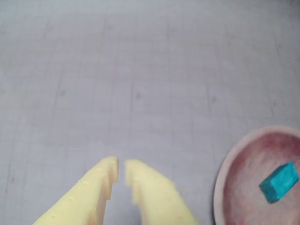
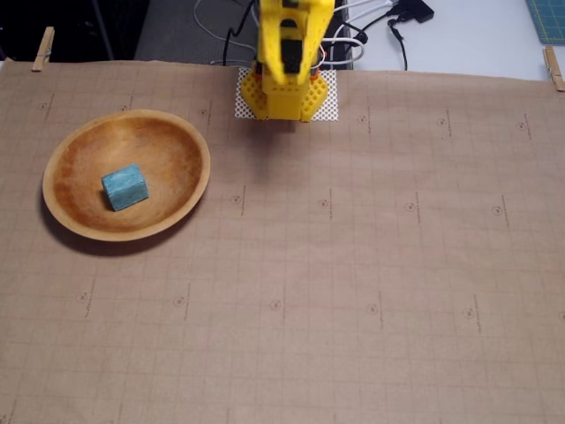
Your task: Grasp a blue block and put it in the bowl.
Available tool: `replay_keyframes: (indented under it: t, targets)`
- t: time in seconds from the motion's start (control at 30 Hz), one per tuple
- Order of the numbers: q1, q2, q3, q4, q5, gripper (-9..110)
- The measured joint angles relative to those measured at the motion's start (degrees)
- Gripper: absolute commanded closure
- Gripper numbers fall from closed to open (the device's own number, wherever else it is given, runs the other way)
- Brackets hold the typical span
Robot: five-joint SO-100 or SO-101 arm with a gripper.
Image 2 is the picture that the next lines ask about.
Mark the blue rectangular block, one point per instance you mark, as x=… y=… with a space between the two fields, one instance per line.
x=125 y=187

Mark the brown gridded paper mat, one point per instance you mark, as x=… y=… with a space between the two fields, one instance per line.
x=397 y=265

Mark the yellow robot base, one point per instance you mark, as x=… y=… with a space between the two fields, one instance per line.
x=282 y=103

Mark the black power adapter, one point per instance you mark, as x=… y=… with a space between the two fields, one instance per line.
x=412 y=11

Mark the white perforated mat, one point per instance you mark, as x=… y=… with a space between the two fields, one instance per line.
x=329 y=112

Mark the green cutting mat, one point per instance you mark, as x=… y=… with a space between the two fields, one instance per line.
x=549 y=20

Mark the round wooden bowl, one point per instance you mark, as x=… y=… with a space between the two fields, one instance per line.
x=167 y=146

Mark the grey metal leg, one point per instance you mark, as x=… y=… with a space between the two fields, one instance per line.
x=102 y=26

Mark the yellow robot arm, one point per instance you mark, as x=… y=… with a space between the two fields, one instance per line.
x=287 y=26

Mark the wooden clothespin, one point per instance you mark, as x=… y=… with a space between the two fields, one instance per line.
x=554 y=66
x=43 y=48

